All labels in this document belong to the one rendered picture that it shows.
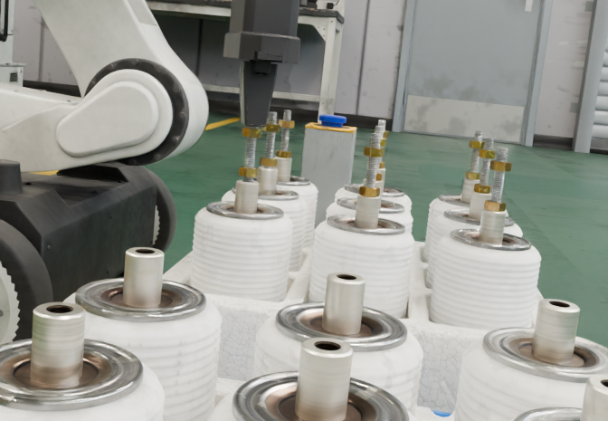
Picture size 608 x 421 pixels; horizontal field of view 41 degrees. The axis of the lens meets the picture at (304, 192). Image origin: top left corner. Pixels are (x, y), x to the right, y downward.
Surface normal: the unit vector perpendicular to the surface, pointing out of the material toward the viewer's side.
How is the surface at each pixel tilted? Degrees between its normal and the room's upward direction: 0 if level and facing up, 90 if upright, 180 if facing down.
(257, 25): 90
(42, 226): 45
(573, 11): 90
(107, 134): 90
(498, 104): 90
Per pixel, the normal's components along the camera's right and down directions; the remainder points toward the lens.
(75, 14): -0.11, 0.14
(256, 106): 0.25, 0.18
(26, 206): 0.77, -0.61
